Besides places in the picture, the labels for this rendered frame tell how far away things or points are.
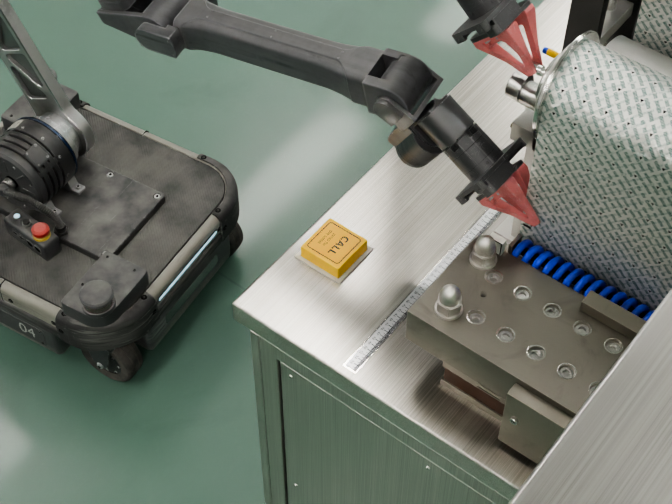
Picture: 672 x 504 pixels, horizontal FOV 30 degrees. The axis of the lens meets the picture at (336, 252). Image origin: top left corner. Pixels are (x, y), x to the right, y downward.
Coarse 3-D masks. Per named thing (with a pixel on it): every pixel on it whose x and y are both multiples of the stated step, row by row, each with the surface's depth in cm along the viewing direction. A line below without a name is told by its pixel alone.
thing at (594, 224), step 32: (544, 160) 154; (544, 192) 158; (576, 192) 154; (608, 192) 150; (544, 224) 162; (576, 224) 158; (608, 224) 154; (640, 224) 150; (576, 256) 162; (608, 256) 158; (640, 256) 154; (640, 288) 158
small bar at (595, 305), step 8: (592, 296) 158; (600, 296) 158; (584, 304) 157; (592, 304) 157; (600, 304) 157; (608, 304) 157; (616, 304) 157; (584, 312) 158; (592, 312) 157; (600, 312) 156; (608, 312) 156; (616, 312) 156; (624, 312) 156; (600, 320) 157; (608, 320) 156; (616, 320) 155; (624, 320) 155; (632, 320) 155; (640, 320) 155; (616, 328) 156; (624, 328) 155; (632, 328) 154; (640, 328) 154; (632, 336) 155
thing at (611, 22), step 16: (576, 0) 179; (592, 0) 177; (608, 0) 177; (624, 0) 192; (640, 0) 190; (576, 16) 181; (592, 16) 179; (608, 16) 189; (624, 16) 190; (576, 32) 183; (608, 32) 188; (624, 32) 196
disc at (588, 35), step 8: (584, 32) 148; (592, 32) 149; (576, 40) 147; (584, 40) 148; (592, 40) 151; (568, 48) 146; (576, 48) 147; (568, 56) 146; (560, 64) 146; (552, 72) 146; (552, 80) 146; (544, 88) 146; (544, 96) 147; (536, 112) 148; (536, 120) 149; (536, 128) 150; (536, 136) 152
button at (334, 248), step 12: (324, 228) 181; (336, 228) 181; (312, 240) 179; (324, 240) 179; (336, 240) 179; (348, 240) 179; (360, 240) 179; (312, 252) 178; (324, 252) 178; (336, 252) 178; (348, 252) 178; (360, 252) 179; (324, 264) 177; (336, 264) 176; (348, 264) 178; (336, 276) 177
